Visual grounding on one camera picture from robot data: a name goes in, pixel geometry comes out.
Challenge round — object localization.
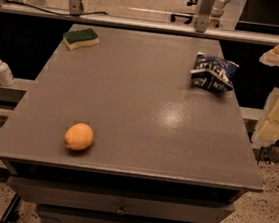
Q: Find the white pump bottle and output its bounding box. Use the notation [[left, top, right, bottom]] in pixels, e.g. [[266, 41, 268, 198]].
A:
[[0, 59, 15, 87]]

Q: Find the orange fruit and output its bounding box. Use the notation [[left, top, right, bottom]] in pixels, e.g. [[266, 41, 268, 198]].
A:
[[64, 123, 94, 151]]

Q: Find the blue chip bag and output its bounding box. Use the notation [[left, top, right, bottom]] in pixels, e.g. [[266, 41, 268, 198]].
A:
[[190, 52, 238, 93]]

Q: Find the grey drawer cabinet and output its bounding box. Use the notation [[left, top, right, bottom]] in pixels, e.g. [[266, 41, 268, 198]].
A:
[[0, 27, 263, 223]]

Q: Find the black cable on shelf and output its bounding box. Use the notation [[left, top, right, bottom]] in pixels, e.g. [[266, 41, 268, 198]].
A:
[[0, 0, 109, 22]]

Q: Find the metal drawer knob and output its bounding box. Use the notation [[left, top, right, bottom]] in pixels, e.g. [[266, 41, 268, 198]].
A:
[[116, 206, 126, 215]]

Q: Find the green yellow sponge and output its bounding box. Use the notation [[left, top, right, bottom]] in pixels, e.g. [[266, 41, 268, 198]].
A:
[[62, 28, 99, 51]]

